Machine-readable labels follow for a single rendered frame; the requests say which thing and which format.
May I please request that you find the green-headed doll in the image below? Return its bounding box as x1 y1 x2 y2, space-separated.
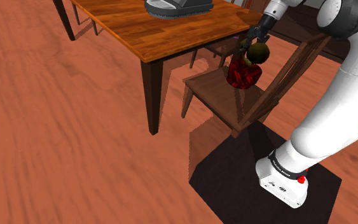
226 38 271 91

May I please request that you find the brown wooden chair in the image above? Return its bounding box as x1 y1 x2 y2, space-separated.
189 36 245 69
181 33 333 139

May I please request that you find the grey appliance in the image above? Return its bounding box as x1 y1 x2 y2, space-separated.
144 0 215 20

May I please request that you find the brown wooden table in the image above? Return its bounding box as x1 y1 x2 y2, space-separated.
52 0 265 136

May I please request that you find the dark robot stand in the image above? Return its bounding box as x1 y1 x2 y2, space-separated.
188 120 343 224

